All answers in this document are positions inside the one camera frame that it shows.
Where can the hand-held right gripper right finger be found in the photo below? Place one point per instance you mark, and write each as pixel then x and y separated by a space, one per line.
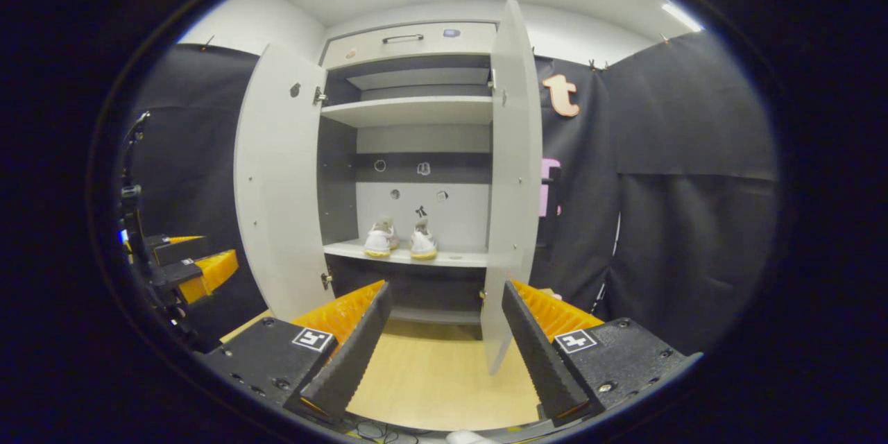
pixel 538 354

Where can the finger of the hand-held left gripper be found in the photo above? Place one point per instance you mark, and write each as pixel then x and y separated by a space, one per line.
pixel 177 250
pixel 208 274

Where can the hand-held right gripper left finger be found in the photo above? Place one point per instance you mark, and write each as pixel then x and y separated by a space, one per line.
pixel 354 354

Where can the white shoe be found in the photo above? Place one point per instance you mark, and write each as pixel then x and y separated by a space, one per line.
pixel 379 243
pixel 423 244

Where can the grey cabinet door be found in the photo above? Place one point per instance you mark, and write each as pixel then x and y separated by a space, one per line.
pixel 515 152
pixel 277 180

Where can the grey shoe cabinet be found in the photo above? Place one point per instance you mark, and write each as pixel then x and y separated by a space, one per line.
pixel 458 222

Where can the white cabinet shelf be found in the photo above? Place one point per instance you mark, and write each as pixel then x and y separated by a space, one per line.
pixel 409 111
pixel 465 258

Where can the grey cabinet drawer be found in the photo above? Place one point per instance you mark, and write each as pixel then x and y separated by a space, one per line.
pixel 416 50

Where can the black backdrop cloth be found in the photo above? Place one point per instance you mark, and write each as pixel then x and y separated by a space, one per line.
pixel 694 152

